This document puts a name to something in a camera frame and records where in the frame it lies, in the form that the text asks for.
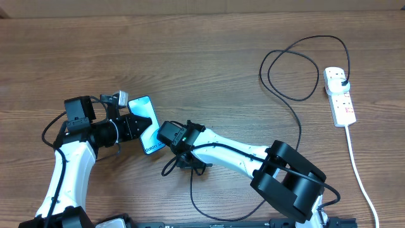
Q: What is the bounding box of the blue screen Galaxy smartphone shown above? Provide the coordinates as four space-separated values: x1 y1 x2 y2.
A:
128 96 165 155

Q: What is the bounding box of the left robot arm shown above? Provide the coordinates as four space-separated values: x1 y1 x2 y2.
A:
20 91 156 227

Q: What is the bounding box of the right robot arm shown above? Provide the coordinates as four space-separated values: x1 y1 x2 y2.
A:
157 121 327 227

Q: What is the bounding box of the white charger plug adapter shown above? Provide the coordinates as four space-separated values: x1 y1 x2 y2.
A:
325 78 351 96

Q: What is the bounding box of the white power strip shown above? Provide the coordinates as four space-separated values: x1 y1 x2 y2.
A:
323 66 356 127

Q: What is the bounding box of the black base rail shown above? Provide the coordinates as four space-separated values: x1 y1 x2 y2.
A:
94 218 358 228

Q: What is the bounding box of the white power strip cord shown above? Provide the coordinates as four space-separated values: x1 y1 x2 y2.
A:
344 125 380 228

